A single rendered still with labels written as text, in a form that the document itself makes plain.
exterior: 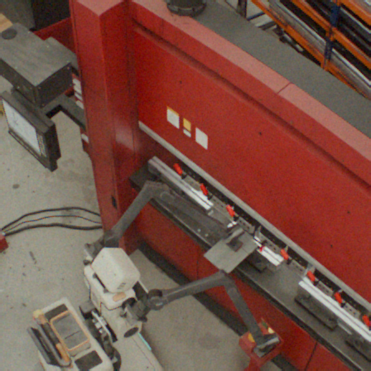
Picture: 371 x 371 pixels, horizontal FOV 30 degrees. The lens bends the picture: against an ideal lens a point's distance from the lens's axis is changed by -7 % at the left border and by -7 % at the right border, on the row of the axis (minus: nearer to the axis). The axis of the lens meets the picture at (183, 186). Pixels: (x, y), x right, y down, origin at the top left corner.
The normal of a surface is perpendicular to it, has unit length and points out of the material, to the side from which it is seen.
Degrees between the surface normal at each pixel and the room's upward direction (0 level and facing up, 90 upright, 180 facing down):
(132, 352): 0
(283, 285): 0
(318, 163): 90
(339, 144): 90
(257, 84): 90
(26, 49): 0
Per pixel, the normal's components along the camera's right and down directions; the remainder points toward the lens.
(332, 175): -0.71, 0.57
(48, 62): 0.00, -0.58
